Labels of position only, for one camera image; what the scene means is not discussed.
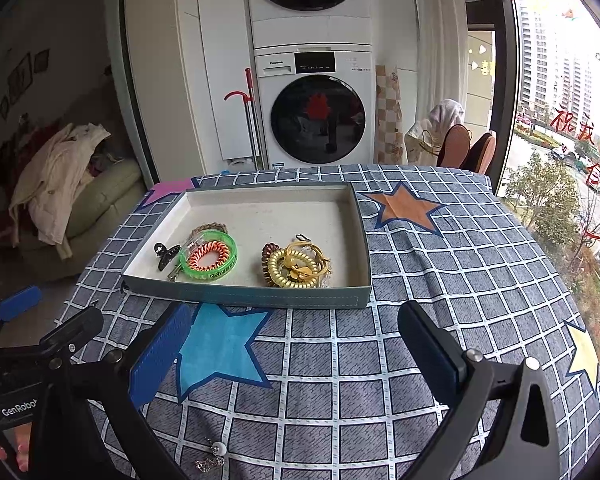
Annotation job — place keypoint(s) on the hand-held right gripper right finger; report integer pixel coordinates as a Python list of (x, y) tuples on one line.
[(435, 355)]

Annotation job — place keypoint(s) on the grey-green shallow tray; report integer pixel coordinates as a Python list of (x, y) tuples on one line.
[(280, 215)]

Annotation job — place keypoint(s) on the white washing machine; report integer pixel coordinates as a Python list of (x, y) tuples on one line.
[(275, 110)]

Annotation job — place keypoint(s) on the pale green sofa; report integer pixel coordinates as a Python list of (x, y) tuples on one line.
[(110, 190)]

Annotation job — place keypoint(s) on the paper bag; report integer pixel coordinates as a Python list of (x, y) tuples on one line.
[(420, 150)]

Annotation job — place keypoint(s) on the cream jacket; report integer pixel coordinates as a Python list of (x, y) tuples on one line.
[(55, 175)]

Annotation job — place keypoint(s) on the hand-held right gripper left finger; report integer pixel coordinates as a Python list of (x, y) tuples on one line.
[(162, 355)]

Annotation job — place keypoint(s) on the checked beige cloth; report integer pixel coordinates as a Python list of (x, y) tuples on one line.
[(389, 110)]

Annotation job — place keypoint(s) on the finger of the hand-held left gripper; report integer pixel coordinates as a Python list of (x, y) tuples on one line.
[(75, 332), (20, 302)]

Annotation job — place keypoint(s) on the dark hair claw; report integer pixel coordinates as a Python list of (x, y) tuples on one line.
[(166, 253)]

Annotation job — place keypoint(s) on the white dryer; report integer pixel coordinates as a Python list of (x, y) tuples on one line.
[(365, 10)]

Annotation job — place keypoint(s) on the dark red clothing pile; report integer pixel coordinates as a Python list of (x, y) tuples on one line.
[(35, 137)]

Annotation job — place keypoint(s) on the white towel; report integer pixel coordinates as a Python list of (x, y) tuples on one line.
[(445, 115)]

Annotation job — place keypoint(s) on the brown chair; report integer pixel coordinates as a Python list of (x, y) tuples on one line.
[(485, 152), (455, 147)]

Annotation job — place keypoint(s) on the person's left hand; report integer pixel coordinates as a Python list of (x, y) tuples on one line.
[(10, 452)]

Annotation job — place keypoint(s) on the grey checked star blanket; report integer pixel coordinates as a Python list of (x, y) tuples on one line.
[(360, 360)]

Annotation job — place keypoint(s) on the wall picture frames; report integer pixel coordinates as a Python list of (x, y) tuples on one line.
[(20, 77)]

